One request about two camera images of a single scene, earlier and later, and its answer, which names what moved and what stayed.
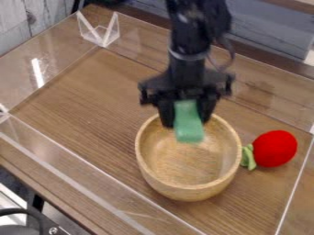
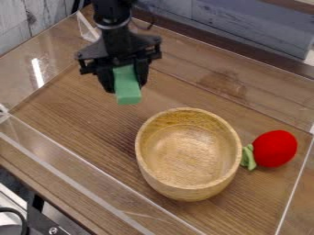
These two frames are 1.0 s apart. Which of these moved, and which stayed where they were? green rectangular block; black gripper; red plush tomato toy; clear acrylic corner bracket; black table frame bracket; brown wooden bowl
Moved: black gripper; green rectangular block
Stayed: black table frame bracket; red plush tomato toy; clear acrylic corner bracket; brown wooden bowl
